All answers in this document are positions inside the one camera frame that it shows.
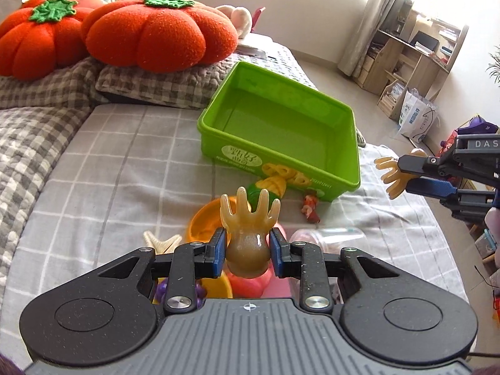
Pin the beige rubber hand toy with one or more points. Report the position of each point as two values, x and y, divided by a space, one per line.
394 178

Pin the small red figurine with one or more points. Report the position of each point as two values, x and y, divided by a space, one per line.
309 204

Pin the translucent tan rubber hand toy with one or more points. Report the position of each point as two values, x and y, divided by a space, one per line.
248 253

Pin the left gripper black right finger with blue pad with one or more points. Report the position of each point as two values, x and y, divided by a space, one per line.
383 312

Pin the red lantern bag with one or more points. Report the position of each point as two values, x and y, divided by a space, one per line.
446 144

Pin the green plastic storage bin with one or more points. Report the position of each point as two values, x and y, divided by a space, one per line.
265 123

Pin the purple toy grapes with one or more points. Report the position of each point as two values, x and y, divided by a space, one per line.
162 287

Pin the grey checked pillow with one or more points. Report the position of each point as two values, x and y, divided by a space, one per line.
190 88

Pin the yellow plastic toy pot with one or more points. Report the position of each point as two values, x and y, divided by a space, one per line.
218 288

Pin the pink plush toy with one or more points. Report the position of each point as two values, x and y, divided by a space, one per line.
240 17

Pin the orange plastic pumpkin bowl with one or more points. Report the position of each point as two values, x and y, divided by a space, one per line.
204 223

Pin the orange pumpkin cushion left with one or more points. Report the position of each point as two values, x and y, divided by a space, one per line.
42 36

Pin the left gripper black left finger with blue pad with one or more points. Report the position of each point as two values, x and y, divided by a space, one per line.
108 313

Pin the beige curtain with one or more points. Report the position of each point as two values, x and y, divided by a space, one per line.
376 14

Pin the orange pumpkin cushion right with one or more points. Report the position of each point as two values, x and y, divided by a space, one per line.
159 36

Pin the grey checked quilt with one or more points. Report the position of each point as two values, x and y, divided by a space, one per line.
38 120

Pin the green potted plant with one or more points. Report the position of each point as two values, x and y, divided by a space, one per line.
493 68

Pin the toy corn cob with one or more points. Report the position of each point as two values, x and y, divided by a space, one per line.
275 185

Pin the clear cotton swab jar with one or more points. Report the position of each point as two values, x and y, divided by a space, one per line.
332 240

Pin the orange pumpkin cushion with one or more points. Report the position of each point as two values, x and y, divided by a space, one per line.
159 36
42 36

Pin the wooden desk shelf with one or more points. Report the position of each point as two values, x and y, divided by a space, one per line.
413 52

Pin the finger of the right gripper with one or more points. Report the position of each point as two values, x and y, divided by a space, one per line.
431 167
434 188

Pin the pink toy pig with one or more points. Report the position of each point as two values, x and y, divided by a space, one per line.
266 286

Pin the beige starfish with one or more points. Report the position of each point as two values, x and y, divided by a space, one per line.
162 247

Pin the person's right hand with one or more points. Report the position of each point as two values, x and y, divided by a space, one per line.
492 221

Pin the white paper bag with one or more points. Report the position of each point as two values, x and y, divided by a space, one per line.
417 116

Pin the grey grid bed sheet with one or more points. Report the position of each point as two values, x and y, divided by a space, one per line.
131 169

